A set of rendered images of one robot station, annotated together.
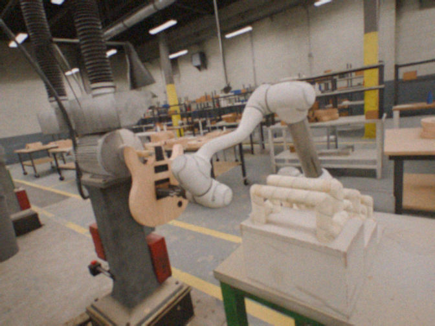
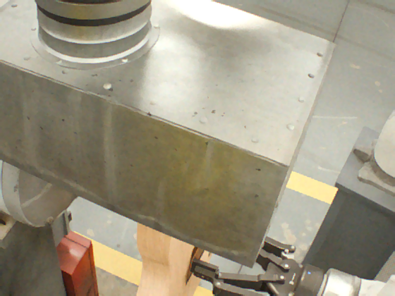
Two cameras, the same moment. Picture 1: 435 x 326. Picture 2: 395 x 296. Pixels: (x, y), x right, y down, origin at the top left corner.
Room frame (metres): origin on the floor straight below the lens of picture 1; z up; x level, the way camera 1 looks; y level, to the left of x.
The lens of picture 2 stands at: (0.78, 0.52, 1.81)
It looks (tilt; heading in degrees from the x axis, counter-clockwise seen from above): 48 degrees down; 337
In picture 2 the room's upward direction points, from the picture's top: 9 degrees clockwise
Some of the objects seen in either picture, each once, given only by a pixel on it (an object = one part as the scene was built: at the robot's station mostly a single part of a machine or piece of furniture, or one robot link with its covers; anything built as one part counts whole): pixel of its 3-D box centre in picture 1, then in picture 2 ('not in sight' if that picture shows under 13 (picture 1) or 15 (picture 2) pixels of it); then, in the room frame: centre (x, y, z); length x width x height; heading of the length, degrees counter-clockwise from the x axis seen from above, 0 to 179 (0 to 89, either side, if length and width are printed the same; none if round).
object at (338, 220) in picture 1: (335, 224); not in sight; (0.51, -0.24, 1.12); 0.11 x 0.03 x 0.03; 138
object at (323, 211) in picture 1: (323, 220); not in sight; (0.49, -0.21, 1.15); 0.03 x 0.03 x 0.09
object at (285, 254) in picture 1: (300, 251); not in sight; (0.58, -0.18, 1.02); 0.27 x 0.15 x 0.17; 48
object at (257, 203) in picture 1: (257, 207); not in sight; (0.61, -0.09, 1.15); 0.03 x 0.03 x 0.09
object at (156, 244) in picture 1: (151, 251); (49, 260); (1.58, 0.57, 0.49); 0.25 x 0.12 x 0.37; 50
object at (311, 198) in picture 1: (286, 195); not in sight; (0.55, -0.15, 1.20); 0.20 x 0.03 x 0.03; 46
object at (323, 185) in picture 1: (300, 183); not in sight; (0.61, -0.20, 1.20); 0.20 x 0.03 x 0.03; 46
